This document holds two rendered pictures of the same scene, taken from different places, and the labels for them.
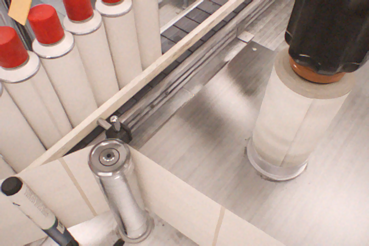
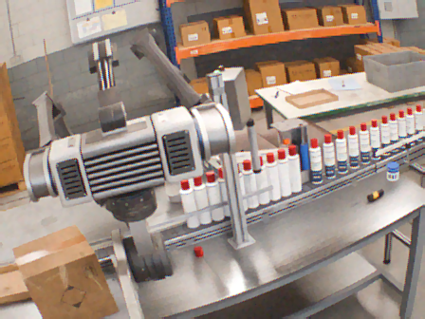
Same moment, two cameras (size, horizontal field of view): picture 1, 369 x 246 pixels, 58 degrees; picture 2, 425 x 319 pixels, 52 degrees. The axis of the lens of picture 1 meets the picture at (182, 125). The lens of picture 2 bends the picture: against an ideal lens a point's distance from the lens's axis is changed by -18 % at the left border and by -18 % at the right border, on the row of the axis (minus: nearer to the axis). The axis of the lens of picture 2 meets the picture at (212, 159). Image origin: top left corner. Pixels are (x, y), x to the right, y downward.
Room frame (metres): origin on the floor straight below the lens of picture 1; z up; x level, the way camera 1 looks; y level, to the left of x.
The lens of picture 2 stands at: (1.89, 1.17, 1.93)
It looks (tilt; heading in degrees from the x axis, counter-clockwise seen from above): 23 degrees down; 214
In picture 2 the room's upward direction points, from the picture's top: 10 degrees counter-clockwise
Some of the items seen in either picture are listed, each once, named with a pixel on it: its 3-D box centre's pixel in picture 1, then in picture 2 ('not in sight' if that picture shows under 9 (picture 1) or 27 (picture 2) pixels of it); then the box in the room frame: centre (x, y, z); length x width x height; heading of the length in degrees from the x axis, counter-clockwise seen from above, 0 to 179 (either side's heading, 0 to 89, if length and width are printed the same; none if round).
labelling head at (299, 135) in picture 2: not in sight; (293, 152); (-0.01, 0.32, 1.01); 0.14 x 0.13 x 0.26; 141
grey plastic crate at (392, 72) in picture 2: not in sight; (400, 69); (-1.96, 0.61, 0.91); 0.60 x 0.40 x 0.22; 135
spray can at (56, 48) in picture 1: (66, 74); (226, 192); (0.32, 0.16, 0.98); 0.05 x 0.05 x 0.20
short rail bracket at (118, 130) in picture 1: (121, 140); not in sight; (0.27, 0.09, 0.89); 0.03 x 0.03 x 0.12; 51
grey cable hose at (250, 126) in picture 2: not in sight; (253, 146); (0.31, 0.30, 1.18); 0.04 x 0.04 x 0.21
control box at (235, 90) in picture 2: not in sight; (230, 98); (0.34, 0.26, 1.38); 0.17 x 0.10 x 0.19; 16
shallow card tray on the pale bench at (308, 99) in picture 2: not in sight; (312, 98); (-1.32, -0.05, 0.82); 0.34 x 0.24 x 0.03; 138
